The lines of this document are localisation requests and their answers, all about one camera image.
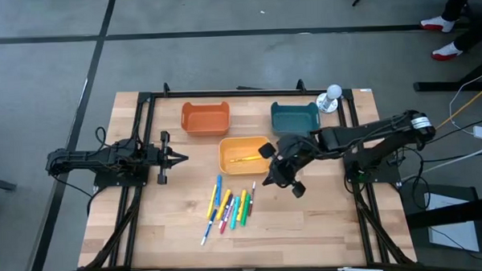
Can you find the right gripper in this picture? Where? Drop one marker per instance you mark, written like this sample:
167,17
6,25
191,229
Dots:
298,153

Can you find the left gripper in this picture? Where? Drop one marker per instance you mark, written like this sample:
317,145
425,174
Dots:
163,158

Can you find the brown Expo marker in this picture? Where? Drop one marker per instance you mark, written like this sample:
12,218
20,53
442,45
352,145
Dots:
252,198

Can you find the thin yellow highlighter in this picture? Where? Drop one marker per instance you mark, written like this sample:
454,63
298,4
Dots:
212,201
246,159

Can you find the fat yellow Sharpie highlighter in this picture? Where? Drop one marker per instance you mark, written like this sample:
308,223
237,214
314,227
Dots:
224,203
242,204

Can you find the fat green highlighter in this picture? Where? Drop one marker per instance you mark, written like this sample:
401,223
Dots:
245,211

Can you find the fat blue highlighter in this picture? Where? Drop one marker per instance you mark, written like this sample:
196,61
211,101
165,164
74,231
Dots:
218,190

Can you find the fat teal highlighter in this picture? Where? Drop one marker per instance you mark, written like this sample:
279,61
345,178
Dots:
235,213

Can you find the pink Expo marker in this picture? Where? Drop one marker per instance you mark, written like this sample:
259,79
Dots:
224,226

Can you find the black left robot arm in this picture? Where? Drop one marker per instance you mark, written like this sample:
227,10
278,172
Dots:
85,159

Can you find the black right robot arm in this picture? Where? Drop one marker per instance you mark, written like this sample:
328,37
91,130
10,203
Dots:
385,126

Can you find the yellow plastic bin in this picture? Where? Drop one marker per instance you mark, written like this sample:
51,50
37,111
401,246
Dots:
241,147

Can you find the orange plastic bin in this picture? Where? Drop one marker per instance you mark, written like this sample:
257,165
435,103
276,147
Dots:
205,120

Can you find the teal plastic bin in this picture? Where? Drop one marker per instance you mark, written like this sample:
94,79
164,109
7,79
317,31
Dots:
294,117

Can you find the white bulb silver base lamp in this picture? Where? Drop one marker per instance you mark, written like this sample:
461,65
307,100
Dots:
332,94

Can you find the white paper sheet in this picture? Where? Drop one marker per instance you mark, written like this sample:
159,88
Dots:
453,236

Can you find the black desk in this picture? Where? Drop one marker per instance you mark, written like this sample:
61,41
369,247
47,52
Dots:
444,86

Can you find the white power adapter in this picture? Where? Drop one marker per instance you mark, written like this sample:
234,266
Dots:
480,132

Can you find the person's leg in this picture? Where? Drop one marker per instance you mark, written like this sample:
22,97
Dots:
476,34
457,1

